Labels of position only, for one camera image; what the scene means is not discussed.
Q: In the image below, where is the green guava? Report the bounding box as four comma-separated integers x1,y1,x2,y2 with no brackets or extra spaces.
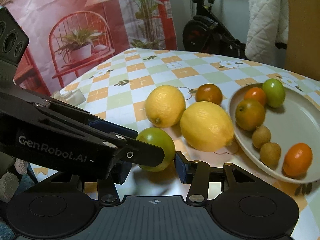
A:
136,127,176,172
263,79,286,108

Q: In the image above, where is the brown longan fruit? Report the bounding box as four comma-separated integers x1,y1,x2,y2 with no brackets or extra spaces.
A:
252,125,271,149
260,142,281,169

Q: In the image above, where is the greenish orange tangerine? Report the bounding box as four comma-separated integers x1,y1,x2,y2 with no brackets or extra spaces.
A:
235,99,265,131

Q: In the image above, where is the bright orange tangerine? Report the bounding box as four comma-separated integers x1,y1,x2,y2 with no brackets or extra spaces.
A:
244,87,267,106
283,142,313,177

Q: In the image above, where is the gloved left hand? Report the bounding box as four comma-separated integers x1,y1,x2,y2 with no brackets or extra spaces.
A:
0,152,28,203

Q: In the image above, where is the right yellow lemon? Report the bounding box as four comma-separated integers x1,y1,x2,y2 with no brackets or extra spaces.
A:
180,101,234,152

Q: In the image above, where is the yellow lemon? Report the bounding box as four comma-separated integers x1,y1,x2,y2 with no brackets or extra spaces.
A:
145,85,185,128
180,101,234,152

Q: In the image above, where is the left yellow lemon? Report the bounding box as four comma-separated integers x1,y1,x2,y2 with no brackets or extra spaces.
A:
145,85,185,128

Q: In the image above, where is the checkered floral tablecloth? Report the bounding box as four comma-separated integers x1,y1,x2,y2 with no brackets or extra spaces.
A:
30,47,320,240

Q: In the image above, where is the dark orange far tangerine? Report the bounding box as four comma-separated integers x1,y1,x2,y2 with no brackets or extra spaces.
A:
195,83,223,105

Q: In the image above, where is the beige round plate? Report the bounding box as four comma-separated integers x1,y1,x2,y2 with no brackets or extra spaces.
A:
228,83,320,184

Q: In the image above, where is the pink printed backdrop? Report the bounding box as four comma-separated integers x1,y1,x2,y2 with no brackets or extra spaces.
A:
1,0,177,95

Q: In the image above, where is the black exercise bike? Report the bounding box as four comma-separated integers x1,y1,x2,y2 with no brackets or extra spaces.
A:
182,0,288,59

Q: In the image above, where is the wooden board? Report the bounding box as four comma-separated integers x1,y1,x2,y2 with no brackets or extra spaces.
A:
285,0,319,81

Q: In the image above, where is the white quilted blanket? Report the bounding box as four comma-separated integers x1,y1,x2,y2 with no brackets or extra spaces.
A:
245,0,289,64

